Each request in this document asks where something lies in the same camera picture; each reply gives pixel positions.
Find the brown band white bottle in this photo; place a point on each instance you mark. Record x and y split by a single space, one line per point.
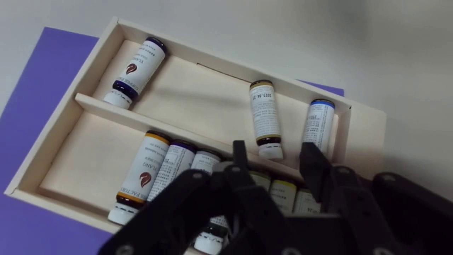
266 113

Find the light blue cap white bottle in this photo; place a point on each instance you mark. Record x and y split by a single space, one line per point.
319 122

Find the dark blue band white bottle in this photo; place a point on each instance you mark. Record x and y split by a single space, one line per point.
140 65

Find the white labelled small bottle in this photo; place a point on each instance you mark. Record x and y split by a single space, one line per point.
172 164
307 203
284 196
206 162
213 235

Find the orange band white bottle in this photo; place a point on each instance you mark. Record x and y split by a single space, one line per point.
142 174

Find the purple mat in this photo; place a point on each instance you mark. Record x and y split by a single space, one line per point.
29 94

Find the wooden segment tray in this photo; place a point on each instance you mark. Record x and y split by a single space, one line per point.
199 94

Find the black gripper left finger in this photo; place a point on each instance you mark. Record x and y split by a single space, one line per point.
189 213

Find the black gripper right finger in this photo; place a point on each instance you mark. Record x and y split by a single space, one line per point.
387 213

